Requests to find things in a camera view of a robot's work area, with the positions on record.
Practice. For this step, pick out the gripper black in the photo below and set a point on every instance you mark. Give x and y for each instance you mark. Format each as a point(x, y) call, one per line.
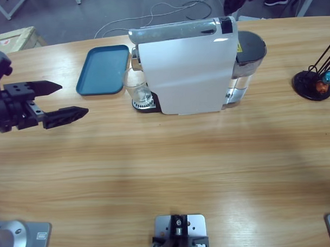
point(15, 113)

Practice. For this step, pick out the clear drinking glass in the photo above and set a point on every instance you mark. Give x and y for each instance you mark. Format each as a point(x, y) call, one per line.
point(139, 94)

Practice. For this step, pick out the white capsule coffee machine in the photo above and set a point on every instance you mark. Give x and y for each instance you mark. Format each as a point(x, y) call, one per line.
point(185, 74)

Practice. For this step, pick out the blue coffee capsule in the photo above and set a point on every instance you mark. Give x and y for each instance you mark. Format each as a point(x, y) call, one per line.
point(328, 77)

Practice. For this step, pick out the orange coffee capsule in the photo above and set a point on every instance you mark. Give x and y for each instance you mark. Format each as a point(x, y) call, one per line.
point(322, 86)

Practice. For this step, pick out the clear water tank dark lid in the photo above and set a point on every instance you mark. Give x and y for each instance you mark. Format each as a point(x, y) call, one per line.
point(249, 44)

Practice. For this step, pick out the blue plastic tray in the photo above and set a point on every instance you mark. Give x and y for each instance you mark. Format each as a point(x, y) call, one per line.
point(103, 71)

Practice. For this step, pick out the wooden crate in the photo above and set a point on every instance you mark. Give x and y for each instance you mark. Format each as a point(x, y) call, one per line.
point(15, 39)

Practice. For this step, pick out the black capsule holder with rods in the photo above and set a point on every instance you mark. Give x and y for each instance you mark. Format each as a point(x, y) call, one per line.
point(304, 84)

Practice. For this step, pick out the white metal table frame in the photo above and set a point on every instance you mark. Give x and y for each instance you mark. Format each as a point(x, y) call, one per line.
point(8, 15)

